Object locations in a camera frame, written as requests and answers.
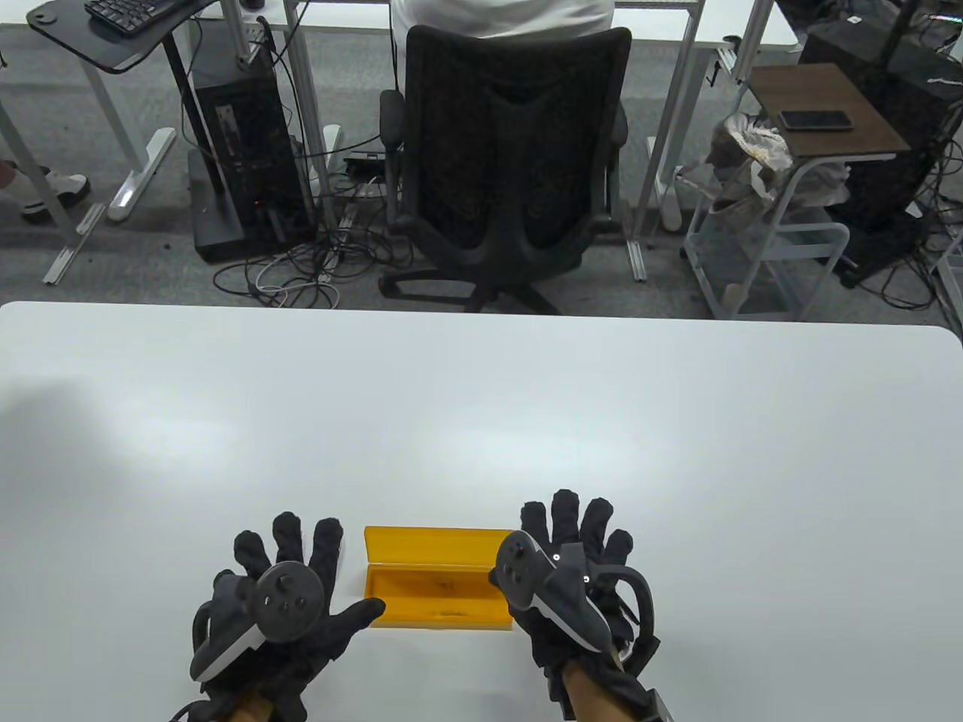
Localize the person's right hand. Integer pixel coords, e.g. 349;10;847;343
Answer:
489;490;661;711

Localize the person's left hand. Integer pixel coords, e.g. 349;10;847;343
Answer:
188;512;387;719

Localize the yellow pen case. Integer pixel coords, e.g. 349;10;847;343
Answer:
364;525;515;631

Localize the person's right forearm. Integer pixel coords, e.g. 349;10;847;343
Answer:
563;666;621;722

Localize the grey left hand controller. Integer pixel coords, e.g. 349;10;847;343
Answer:
190;562;326;681

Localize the white rolling cart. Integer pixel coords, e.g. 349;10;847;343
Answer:
681;162;851;320

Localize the black mesh office chair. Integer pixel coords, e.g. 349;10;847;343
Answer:
378;25;633;315

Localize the black computer tower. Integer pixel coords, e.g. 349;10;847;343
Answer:
192;56;317;245

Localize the crumpled plastic bag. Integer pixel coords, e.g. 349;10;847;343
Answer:
706;111;851;219

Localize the white desk with T-foot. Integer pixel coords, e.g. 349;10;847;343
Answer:
0;21;178;285

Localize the black smartphone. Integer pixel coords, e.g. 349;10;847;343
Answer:
779;110;855;132

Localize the brown top side table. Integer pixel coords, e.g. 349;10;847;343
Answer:
749;62;913;226

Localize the black equipment case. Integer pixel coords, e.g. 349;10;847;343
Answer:
797;15;963;287

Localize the black standing desk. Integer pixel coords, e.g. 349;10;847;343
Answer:
26;0;245;262

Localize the black keyboard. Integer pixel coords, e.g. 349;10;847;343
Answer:
84;0;193;37

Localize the tangle of floor cables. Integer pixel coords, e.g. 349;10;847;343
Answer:
213;226;418;309

